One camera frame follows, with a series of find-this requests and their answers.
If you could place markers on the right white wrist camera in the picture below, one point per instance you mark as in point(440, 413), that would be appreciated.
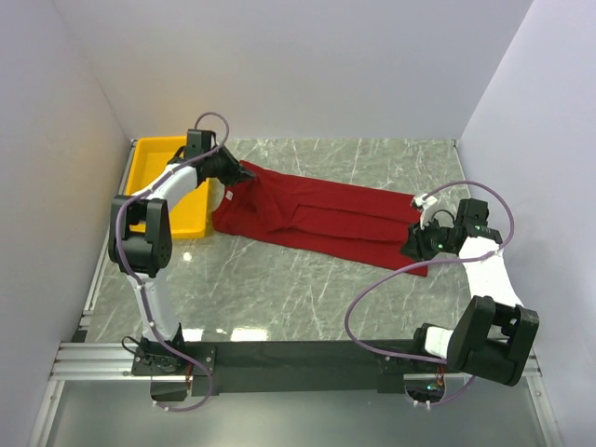
point(427, 205)

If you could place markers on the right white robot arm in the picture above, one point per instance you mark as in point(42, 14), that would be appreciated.
point(494, 336)

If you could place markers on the yellow plastic tray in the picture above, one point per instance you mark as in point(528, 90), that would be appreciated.
point(187, 201)

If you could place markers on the red t shirt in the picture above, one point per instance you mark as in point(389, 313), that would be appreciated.
point(351, 222)

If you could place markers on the aluminium frame rail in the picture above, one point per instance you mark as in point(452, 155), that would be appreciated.
point(109, 362)

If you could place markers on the black base beam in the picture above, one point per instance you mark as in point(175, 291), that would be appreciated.
point(284, 366)

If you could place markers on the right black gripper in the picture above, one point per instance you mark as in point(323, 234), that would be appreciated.
point(416, 245)

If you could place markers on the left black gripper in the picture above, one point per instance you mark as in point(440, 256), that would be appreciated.
point(234, 170)

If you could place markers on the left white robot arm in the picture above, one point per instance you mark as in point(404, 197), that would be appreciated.
point(140, 242)

